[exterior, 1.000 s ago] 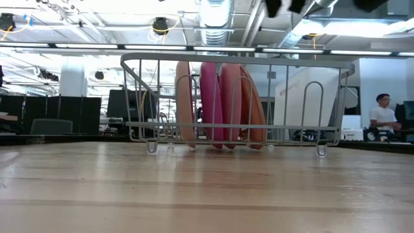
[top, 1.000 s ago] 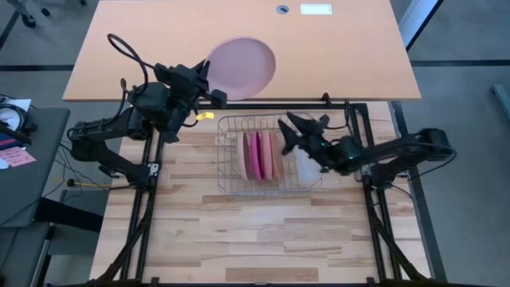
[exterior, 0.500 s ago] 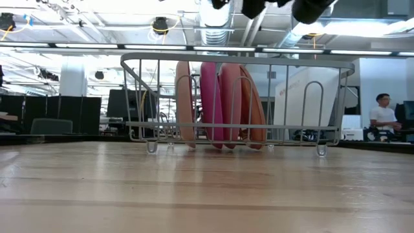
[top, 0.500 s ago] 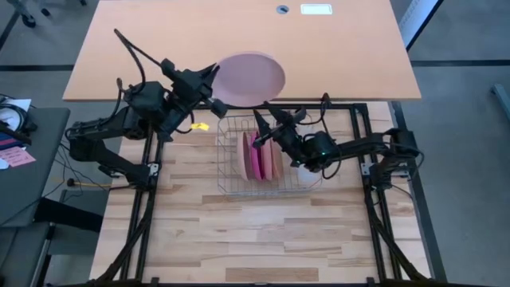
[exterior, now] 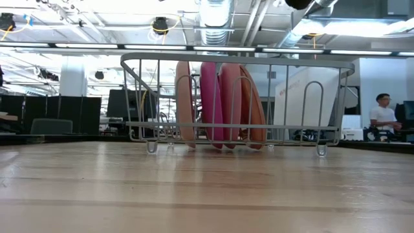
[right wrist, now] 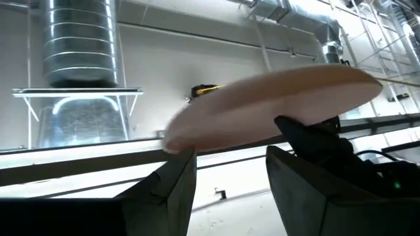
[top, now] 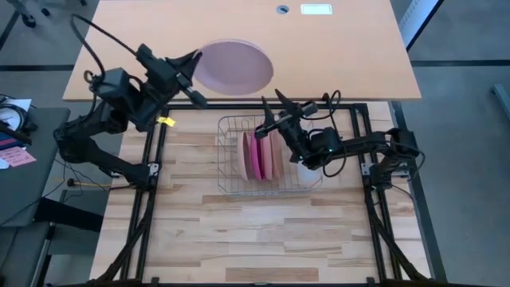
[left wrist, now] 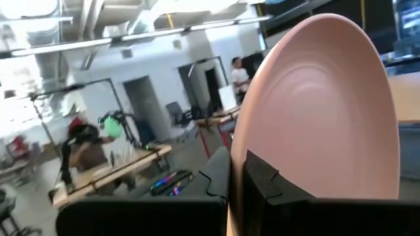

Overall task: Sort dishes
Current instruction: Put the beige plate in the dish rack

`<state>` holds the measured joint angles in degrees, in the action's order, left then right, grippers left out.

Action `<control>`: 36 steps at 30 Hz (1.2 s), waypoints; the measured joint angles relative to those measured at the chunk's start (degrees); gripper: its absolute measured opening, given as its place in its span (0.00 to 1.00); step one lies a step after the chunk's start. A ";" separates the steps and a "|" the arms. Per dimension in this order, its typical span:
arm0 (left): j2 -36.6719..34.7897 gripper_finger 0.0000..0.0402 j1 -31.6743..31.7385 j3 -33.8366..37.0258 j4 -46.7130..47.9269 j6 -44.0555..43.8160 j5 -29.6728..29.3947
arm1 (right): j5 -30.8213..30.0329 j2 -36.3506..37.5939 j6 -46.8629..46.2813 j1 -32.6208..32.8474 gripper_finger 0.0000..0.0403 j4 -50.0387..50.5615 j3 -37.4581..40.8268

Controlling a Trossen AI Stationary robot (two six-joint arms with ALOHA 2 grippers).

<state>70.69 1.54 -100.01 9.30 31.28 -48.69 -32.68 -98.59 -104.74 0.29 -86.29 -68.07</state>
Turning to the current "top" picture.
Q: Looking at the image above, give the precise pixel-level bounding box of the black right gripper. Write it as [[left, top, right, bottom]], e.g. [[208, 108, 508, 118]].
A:
[[254, 88, 320, 164]]

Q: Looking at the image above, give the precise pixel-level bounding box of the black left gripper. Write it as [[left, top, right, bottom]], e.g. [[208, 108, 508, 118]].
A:
[[137, 43, 208, 109]]

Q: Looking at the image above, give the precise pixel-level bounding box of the peach plate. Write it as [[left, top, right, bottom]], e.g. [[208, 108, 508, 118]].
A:
[[236, 131, 253, 183], [194, 38, 275, 97]]

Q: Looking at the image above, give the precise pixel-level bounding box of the light pink plate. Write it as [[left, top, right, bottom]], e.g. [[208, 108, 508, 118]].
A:
[[261, 131, 277, 181]]

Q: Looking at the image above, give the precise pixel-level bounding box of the magenta plate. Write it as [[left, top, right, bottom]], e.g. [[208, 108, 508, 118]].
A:
[[249, 133, 265, 182]]

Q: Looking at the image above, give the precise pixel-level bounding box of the grey wire dish rack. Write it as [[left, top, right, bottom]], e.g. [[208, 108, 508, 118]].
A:
[[217, 114, 324, 198]]

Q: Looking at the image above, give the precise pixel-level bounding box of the tan desk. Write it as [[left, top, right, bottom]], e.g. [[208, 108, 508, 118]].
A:
[[62, 0, 422, 102]]

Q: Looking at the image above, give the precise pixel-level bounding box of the translucent white cutlery holder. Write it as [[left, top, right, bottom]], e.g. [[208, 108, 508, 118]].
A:
[[296, 159, 323, 188]]

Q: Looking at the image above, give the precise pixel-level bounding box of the white desk socket plate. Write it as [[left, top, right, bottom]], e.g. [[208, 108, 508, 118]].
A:
[[300, 3, 334, 16]]

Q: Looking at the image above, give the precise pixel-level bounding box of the silver perforated computer case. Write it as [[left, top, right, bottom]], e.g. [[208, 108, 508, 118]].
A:
[[399, 0, 444, 51]]

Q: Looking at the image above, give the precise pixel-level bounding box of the black office chair base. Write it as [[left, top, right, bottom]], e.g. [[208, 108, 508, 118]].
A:
[[0, 0, 53, 29]]

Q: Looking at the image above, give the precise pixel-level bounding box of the black-tipped yellow rod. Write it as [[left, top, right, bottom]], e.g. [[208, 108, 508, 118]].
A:
[[66, 179, 112, 189]]

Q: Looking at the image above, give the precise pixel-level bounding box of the white paper sheet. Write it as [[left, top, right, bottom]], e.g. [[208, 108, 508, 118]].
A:
[[0, 98, 32, 132]]

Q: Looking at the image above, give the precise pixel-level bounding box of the black desk support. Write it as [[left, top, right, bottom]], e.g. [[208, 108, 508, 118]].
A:
[[33, 195, 104, 234]]

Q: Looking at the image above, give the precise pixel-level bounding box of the pink paper note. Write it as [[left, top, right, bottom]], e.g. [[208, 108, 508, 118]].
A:
[[0, 145, 37, 168]]

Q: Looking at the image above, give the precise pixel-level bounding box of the grey side desk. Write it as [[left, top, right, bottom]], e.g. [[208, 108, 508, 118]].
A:
[[0, 106, 72, 229]]

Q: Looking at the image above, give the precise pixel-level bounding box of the black metal table frame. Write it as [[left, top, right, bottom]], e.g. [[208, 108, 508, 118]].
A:
[[89, 92, 449, 287]]

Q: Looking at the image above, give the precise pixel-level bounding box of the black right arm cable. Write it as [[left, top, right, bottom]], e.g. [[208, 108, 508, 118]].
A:
[[316, 89, 348, 179]]

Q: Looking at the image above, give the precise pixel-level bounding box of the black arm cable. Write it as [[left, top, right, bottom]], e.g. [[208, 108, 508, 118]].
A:
[[316, 89, 348, 179], [70, 14, 140, 85]]

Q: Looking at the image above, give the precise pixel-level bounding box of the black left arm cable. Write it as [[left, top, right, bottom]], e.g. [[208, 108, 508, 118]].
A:
[[70, 14, 140, 85]]

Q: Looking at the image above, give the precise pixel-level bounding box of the black floor cable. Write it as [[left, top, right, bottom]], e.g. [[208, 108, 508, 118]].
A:
[[55, 157, 135, 192]]

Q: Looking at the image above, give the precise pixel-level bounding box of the black cable bundle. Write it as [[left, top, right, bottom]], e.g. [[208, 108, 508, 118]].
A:
[[0, 102, 39, 147]]

